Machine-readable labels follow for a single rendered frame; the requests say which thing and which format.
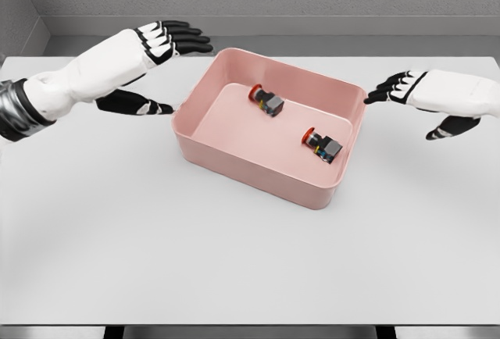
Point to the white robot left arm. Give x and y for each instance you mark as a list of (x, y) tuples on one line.
[(43, 97)]

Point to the red-button industrial switch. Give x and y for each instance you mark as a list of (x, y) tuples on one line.
[(327, 148), (271, 104)]

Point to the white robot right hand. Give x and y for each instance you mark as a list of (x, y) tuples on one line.
[(449, 91)]

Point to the pink rectangular basket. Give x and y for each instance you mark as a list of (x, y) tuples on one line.
[(254, 167)]

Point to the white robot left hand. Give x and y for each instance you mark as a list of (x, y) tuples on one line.
[(113, 61)]

